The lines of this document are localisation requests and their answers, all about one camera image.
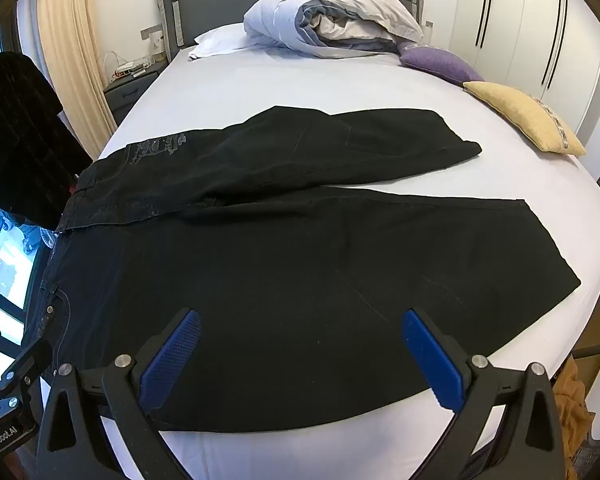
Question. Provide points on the grey nightstand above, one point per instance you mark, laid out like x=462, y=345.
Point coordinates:
x=127, y=92

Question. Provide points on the white nightstand clutter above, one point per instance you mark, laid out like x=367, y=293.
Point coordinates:
x=132, y=66

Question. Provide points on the rolled white grey duvet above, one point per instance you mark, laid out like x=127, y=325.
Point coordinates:
x=330, y=10

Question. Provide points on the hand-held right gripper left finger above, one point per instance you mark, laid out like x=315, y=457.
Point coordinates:
x=172, y=355

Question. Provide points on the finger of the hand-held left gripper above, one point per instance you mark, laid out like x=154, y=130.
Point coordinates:
x=25, y=360

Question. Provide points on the white pillow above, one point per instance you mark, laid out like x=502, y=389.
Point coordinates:
x=225, y=42

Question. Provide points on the bed with white sheet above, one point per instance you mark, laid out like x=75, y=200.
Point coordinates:
x=330, y=85

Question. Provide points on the purple cloth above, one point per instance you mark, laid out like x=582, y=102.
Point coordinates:
x=440, y=62

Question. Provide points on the orange cloth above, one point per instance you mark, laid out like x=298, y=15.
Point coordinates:
x=572, y=405

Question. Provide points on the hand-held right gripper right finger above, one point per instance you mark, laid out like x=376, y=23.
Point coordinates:
x=432, y=360

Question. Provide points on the black pants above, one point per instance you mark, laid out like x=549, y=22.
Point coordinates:
x=280, y=270

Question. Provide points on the cream curtain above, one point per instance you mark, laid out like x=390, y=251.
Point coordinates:
x=72, y=45

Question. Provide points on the yellow cloth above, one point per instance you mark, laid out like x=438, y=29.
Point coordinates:
x=525, y=112

